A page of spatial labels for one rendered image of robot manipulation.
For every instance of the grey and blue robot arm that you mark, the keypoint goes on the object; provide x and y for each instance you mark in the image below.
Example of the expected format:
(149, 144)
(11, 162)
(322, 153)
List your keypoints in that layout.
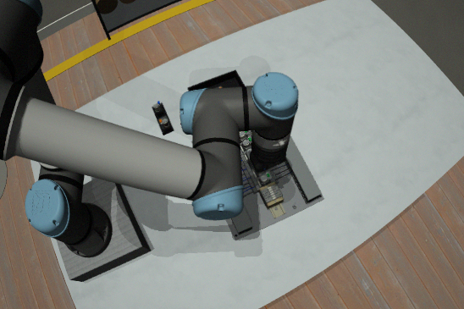
(62, 140)

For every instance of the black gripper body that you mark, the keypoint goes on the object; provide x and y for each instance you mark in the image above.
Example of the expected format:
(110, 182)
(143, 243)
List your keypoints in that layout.
(266, 154)

